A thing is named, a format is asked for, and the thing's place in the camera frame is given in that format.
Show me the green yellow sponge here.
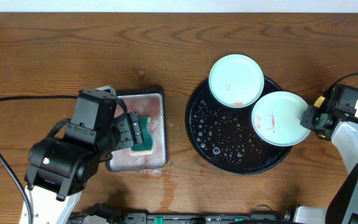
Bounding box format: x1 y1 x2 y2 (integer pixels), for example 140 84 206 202
131 117 153 153

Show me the light green plate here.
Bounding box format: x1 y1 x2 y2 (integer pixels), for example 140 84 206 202
208 54 264 108
251 91 310 147

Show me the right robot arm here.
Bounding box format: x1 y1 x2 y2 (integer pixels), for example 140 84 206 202
288 101 358 223

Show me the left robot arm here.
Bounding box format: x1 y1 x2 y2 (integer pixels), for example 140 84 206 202
22 86 144 223

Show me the black rectangular soapy tray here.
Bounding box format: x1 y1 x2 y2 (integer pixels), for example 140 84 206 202
105 89 167 172

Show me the black round tray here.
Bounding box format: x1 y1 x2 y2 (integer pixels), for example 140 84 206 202
185 80 291 175

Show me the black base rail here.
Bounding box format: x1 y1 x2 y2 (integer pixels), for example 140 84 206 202
67 203 291 224

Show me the left black cable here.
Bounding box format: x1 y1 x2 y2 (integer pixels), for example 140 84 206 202
0 95 78 224

